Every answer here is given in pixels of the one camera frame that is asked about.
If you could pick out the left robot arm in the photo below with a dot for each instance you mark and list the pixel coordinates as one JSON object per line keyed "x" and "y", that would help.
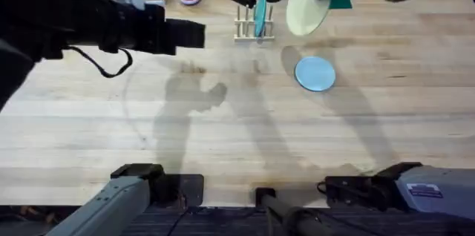
{"x": 26, "y": 21}

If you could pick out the pale green plate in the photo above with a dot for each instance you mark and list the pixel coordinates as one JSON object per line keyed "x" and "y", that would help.
{"x": 303, "y": 11}

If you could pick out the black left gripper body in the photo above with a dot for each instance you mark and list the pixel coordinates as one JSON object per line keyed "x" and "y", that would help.
{"x": 141, "y": 30}

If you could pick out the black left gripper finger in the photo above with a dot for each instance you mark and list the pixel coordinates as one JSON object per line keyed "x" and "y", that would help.
{"x": 185, "y": 41}
{"x": 185, "y": 26}

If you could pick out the small wooden peg rack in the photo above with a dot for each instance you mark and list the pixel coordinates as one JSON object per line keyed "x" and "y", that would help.
{"x": 246, "y": 35}

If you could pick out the teal plate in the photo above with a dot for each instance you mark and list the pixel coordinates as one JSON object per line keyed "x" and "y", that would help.
{"x": 260, "y": 15}

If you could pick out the light blue plate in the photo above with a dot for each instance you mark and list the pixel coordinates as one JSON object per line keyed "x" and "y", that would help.
{"x": 315, "y": 73}

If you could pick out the green board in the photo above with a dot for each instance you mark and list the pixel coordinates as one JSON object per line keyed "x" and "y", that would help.
{"x": 341, "y": 2}

